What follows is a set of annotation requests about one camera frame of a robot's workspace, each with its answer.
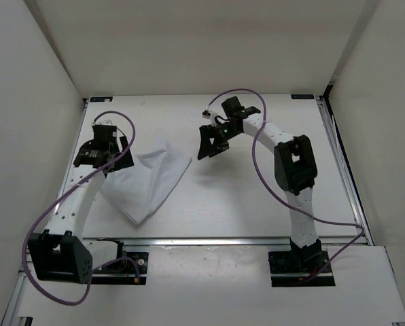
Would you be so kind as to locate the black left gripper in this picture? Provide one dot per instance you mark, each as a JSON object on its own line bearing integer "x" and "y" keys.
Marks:
{"x": 124, "y": 162}

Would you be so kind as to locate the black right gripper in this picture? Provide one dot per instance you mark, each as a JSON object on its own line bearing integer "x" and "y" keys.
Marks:
{"x": 206, "y": 148}

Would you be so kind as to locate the white fabric skirt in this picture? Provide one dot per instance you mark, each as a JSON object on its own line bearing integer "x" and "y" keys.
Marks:
{"x": 139, "y": 191}

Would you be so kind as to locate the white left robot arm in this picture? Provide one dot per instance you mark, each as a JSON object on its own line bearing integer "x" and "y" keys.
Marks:
{"x": 58, "y": 253}

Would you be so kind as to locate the blue left corner label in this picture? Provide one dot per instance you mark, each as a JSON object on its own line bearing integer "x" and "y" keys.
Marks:
{"x": 100, "y": 99}

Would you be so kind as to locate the blue corner label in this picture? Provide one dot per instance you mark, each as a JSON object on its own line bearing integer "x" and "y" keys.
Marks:
{"x": 302, "y": 97}
{"x": 100, "y": 99}

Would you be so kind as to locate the blue right corner label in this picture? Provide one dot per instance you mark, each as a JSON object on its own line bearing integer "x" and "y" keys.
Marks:
{"x": 302, "y": 97}

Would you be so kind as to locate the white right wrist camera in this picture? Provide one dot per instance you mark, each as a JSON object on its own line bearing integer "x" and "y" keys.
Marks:
{"x": 209, "y": 114}

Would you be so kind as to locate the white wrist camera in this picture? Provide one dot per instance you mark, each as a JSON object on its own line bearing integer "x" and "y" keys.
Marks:
{"x": 106, "y": 122}
{"x": 209, "y": 114}

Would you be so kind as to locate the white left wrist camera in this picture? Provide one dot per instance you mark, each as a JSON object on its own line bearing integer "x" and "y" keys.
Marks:
{"x": 106, "y": 122}

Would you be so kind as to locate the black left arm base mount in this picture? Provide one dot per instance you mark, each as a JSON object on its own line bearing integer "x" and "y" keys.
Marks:
{"x": 114, "y": 264}

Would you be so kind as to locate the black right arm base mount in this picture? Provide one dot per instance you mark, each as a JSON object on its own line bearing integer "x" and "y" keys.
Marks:
{"x": 301, "y": 267}

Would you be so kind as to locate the aluminium left front frame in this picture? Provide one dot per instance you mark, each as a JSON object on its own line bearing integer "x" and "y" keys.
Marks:
{"x": 12, "y": 316}

